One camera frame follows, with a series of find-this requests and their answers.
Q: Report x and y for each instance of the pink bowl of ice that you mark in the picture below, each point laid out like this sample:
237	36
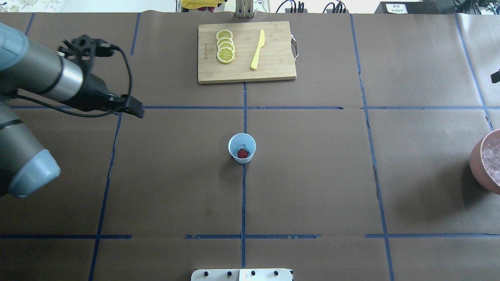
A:
484	162

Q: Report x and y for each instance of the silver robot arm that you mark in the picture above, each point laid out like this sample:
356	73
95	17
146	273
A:
63	81

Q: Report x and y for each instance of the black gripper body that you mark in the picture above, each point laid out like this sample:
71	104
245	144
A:
93	90

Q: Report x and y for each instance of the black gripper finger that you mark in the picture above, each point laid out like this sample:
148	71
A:
126	104
495	77

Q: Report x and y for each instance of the red strawberry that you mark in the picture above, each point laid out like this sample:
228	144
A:
242	153

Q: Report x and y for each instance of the light blue paper cup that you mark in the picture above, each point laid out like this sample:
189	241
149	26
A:
242	147

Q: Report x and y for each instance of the black power strip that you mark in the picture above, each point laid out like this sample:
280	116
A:
292	7

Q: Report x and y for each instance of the yellow cloth bag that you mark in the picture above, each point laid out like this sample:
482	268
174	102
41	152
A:
201	5

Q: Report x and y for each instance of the aluminium frame post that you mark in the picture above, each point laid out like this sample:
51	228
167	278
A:
244	9

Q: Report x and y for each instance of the bamboo cutting board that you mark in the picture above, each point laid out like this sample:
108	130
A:
276	61

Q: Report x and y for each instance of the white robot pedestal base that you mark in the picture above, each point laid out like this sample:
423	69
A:
266	274

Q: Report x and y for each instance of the yellow plastic knife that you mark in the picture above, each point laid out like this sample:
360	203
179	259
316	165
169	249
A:
260	44

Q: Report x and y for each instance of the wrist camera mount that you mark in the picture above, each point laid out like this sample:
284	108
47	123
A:
85	48

